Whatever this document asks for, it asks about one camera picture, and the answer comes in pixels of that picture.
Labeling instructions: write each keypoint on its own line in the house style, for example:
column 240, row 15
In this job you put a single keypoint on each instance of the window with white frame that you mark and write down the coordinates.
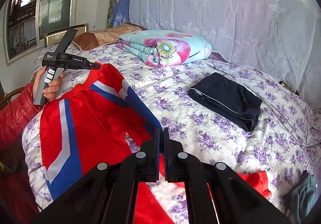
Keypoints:
column 26, row 22

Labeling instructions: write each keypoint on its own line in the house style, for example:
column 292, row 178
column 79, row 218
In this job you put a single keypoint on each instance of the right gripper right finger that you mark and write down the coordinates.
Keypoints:
column 168, row 155

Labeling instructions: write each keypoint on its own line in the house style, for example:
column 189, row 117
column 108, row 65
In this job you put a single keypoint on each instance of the brown orange pillow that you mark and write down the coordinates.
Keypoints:
column 93, row 39

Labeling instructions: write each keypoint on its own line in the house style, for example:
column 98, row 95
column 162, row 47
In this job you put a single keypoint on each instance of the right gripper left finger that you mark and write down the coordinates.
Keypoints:
column 155, row 155

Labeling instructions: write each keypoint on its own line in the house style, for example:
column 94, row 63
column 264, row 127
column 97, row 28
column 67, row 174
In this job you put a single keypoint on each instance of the red jacket left forearm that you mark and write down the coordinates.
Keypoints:
column 16, row 115

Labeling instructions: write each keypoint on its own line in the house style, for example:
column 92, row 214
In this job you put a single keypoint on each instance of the folded floral teal quilt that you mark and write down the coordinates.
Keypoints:
column 164, row 48

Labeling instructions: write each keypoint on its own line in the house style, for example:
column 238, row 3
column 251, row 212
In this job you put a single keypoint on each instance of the folded black pants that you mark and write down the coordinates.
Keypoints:
column 229, row 99

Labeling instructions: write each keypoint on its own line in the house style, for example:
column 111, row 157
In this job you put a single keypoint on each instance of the red blue white track pants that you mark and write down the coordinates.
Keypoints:
column 96, row 147

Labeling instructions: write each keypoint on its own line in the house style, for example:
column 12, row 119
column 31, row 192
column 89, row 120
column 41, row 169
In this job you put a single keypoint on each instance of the person's left hand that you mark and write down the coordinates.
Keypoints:
column 53, row 87

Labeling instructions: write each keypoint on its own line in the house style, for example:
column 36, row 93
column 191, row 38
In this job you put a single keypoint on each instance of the teal green garment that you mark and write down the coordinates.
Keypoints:
column 301, row 198

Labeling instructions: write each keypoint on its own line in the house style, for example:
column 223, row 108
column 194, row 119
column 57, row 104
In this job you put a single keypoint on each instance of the purple floral bed sheet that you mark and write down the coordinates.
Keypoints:
column 285, row 142

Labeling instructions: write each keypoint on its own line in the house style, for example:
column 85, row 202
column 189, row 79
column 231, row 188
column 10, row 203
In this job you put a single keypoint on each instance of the white lace cover cloth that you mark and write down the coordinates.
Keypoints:
column 279, row 37

